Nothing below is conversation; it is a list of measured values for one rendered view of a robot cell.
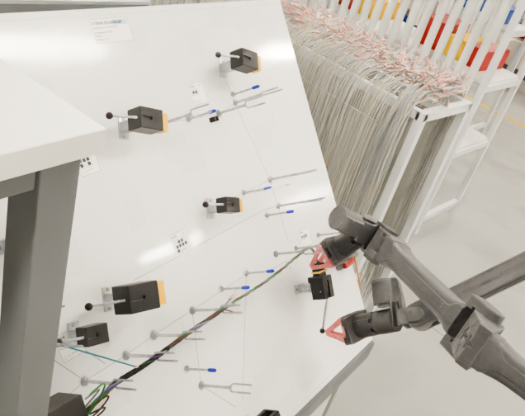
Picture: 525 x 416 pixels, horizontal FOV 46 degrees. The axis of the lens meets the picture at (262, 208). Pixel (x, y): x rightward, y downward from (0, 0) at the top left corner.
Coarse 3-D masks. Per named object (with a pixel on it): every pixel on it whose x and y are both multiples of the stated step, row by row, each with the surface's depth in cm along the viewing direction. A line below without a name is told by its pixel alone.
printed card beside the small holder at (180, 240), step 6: (174, 234) 132; (180, 234) 133; (186, 234) 135; (174, 240) 132; (180, 240) 133; (186, 240) 134; (174, 246) 132; (180, 246) 133; (186, 246) 134; (180, 252) 133; (186, 252) 134
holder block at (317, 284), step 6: (324, 276) 157; (330, 276) 158; (312, 282) 157; (318, 282) 156; (324, 282) 156; (330, 282) 158; (312, 288) 158; (318, 288) 156; (324, 288) 156; (330, 288) 158; (312, 294) 158; (318, 294) 157; (324, 294) 155; (330, 294) 157
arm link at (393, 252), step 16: (384, 240) 140; (400, 240) 139; (384, 256) 136; (400, 256) 131; (400, 272) 129; (416, 272) 125; (416, 288) 123; (432, 288) 119; (448, 288) 122; (432, 304) 117; (448, 304) 114; (464, 304) 111; (480, 304) 108; (448, 320) 112; (464, 320) 111; (496, 320) 106; (448, 336) 112; (448, 352) 110
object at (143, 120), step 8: (128, 112) 120; (136, 112) 118; (144, 112) 118; (152, 112) 120; (160, 112) 121; (120, 120) 125; (128, 120) 120; (136, 120) 118; (144, 120) 118; (152, 120) 119; (160, 120) 121; (120, 128) 124; (128, 128) 120; (136, 128) 118; (144, 128) 118; (152, 128) 119; (160, 128) 121; (120, 136) 124; (128, 136) 126
